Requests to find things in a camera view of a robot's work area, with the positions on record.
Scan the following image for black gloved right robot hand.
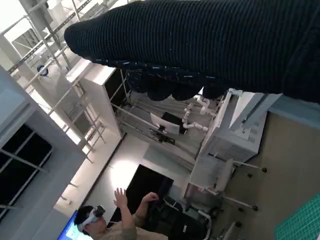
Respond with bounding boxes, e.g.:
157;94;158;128
63;0;320;105

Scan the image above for white backed desk monitor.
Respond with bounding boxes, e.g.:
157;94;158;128
149;111;188;136

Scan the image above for large white mesh cage box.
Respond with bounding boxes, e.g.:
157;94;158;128
189;87;269;191

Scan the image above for tall white shelf cabinet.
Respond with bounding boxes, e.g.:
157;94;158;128
65;58;131;139

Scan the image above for white office chair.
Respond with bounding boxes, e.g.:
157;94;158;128
197;158;268;211

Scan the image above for white pipe scaffold rack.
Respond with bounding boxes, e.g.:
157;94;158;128
0;0;131;156

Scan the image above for large black display panel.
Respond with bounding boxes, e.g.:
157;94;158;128
109;163;175;224

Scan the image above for round blue white sign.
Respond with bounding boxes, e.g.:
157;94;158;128
36;64;50;78

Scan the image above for black office chair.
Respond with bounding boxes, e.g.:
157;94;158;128
149;194;213;240

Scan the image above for white chair base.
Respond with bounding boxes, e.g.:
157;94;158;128
217;219;244;240

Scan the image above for person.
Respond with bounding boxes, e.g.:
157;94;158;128
74;187;181;240

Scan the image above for white VR headset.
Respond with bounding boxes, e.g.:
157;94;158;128
76;204;106;233

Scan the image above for green cutting mat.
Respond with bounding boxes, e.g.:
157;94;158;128
273;191;320;240

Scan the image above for dark framed window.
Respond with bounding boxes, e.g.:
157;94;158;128
0;123;54;214

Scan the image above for monitor with bright screen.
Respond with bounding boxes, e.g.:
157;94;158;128
56;209;87;240

